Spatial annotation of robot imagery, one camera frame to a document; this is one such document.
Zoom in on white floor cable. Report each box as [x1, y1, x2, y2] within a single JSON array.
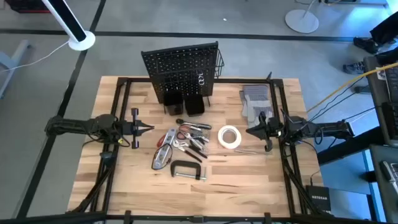
[[0, 40, 71, 74]]

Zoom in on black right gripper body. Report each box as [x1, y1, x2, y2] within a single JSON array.
[[259, 111, 285, 152]]

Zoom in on white tape roll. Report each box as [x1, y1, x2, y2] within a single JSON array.
[[217, 124, 243, 150]]

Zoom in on silver handheld phone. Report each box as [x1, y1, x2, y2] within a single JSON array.
[[379, 160, 398, 194]]

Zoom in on black Netgear router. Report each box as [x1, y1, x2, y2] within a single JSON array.
[[305, 185, 332, 214]]

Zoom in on silver extension bar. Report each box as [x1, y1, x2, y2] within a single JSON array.
[[234, 149, 269, 156]]

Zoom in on black desk beam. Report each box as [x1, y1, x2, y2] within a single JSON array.
[[317, 126, 386, 166]]

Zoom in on black crate red trim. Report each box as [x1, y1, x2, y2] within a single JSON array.
[[4, 0, 52, 14]]

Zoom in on black metal pegboard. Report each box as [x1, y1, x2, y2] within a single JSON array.
[[141, 41, 220, 105]]

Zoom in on silver pliers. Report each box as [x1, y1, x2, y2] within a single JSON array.
[[190, 129, 211, 146]]

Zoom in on yellow cable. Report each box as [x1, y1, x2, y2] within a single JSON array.
[[307, 61, 398, 113]]

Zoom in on person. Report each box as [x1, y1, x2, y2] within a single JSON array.
[[342, 11, 398, 75]]

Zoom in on black handle ratchet wrench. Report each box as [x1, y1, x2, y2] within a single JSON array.
[[175, 118, 213, 131]]

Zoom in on grey desk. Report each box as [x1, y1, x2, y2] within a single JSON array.
[[369, 144, 398, 224]]

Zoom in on grey desk leg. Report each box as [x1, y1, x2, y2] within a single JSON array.
[[0, 39, 32, 100]]

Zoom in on white floor lamp base left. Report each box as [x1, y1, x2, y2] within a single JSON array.
[[41, 0, 96, 52]]

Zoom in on black laptop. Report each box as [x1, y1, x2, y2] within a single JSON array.
[[384, 67, 398, 103]]

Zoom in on black plastic bin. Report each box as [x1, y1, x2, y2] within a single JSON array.
[[183, 93, 206, 118], [163, 90, 185, 116]]

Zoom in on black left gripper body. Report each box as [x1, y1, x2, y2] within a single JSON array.
[[119, 108, 140, 149]]

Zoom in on grey striped work glove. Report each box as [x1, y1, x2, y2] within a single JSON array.
[[238, 84, 275, 121]]

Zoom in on black bag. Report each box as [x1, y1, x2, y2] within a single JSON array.
[[374, 46, 398, 66]]

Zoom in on white round stand base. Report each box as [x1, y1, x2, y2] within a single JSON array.
[[284, 0, 320, 34]]

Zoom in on blue desk leg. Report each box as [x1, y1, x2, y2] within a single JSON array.
[[362, 149, 386, 223]]

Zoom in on black desk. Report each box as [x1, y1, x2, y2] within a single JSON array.
[[363, 55, 398, 147]]

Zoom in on black wire basket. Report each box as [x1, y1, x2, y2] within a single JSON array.
[[154, 48, 225, 82]]

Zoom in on black C-clamp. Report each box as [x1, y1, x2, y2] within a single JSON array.
[[170, 159, 208, 182]]

